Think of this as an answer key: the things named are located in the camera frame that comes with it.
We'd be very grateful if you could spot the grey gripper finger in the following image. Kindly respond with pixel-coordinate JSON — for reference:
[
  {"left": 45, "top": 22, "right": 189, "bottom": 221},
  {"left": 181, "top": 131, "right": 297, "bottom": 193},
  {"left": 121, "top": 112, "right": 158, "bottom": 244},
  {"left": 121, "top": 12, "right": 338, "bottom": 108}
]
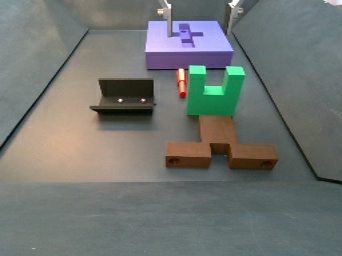
[
  {"left": 228, "top": 0, "right": 244, "bottom": 33},
  {"left": 158, "top": 0, "right": 173, "bottom": 37}
]

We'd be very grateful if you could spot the green U-shaped block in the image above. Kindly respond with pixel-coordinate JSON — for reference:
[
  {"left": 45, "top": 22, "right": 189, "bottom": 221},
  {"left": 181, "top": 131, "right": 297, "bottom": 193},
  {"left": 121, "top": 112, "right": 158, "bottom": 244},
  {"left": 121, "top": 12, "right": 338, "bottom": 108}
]
[{"left": 188, "top": 65, "right": 246, "bottom": 116}]

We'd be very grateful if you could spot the purple board with cross slot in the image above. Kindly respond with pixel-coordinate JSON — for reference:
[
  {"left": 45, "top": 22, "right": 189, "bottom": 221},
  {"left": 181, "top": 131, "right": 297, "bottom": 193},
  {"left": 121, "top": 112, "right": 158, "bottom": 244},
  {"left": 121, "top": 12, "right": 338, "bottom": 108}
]
[{"left": 145, "top": 21, "right": 234, "bottom": 69}]

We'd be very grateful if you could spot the red cylindrical peg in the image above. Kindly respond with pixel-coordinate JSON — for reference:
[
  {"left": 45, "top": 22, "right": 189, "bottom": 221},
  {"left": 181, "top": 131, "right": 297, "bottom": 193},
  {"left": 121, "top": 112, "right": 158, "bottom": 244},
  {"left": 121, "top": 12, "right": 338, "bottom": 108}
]
[{"left": 177, "top": 68, "right": 188, "bottom": 98}]

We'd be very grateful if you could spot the brown T-shaped wooden block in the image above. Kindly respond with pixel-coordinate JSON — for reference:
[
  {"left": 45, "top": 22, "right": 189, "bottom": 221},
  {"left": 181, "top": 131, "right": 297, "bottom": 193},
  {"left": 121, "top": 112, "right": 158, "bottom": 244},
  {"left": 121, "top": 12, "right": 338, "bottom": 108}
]
[{"left": 166, "top": 116, "right": 278, "bottom": 170}]

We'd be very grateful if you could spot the black angle bracket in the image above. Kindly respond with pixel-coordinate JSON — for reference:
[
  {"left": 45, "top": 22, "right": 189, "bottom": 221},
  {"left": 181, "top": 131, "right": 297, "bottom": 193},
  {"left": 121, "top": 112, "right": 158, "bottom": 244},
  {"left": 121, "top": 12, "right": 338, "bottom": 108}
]
[{"left": 90, "top": 78, "right": 155, "bottom": 114}]

